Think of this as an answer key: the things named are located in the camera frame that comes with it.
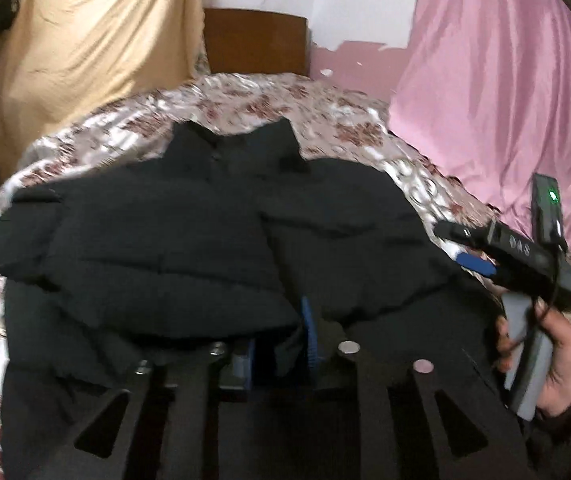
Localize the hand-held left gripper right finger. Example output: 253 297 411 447
299 295 532 480

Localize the brown wooden headboard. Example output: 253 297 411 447
202 7 312 79

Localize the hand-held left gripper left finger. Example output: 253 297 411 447
30 340 257 480

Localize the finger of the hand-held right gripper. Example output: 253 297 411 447
433 219 492 250
455 252 498 278

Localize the pink draped cloth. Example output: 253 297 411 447
388 0 571 263

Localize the person's right hand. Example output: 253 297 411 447
494 304 571 419

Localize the floral satin bedspread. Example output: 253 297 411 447
0 72 571 480

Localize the black padded jacket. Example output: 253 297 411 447
0 119 533 480

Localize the beige draped cloth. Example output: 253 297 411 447
0 0 207 137

